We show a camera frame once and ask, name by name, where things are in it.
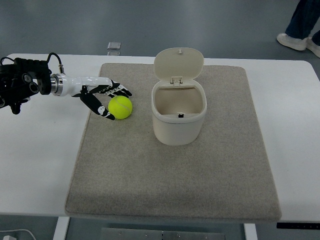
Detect metal base plate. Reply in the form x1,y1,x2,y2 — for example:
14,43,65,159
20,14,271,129
100,228,226,240

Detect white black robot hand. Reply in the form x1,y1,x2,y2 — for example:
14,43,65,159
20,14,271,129
52,73,132,120

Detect white device on floor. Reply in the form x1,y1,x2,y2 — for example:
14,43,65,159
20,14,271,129
0,228,36,240

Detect black table control panel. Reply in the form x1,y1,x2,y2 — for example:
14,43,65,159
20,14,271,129
276,222,320,230

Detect beige felt mat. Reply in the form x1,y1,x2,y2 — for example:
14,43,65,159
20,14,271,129
65,63,281,223

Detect cream lidded bin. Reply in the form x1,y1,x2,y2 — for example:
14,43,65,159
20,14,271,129
151,47,207,146

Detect yellow tennis ball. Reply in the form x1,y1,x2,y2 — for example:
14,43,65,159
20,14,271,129
108,95,133,120

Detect white table leg left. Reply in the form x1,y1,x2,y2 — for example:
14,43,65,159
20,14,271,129
53,216,70,240

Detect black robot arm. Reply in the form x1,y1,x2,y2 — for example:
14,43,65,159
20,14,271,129
0,52,64,115

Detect white table leg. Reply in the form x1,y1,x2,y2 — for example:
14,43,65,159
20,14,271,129
53,216,70,240
243,223,258,240

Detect person legs white shoes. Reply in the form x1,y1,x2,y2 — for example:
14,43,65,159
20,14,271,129
276,0,320,57

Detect white table leg right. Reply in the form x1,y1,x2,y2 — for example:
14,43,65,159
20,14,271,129
243,223,258,240

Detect floor socket plate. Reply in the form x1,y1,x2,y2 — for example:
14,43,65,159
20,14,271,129
107,41,121,51

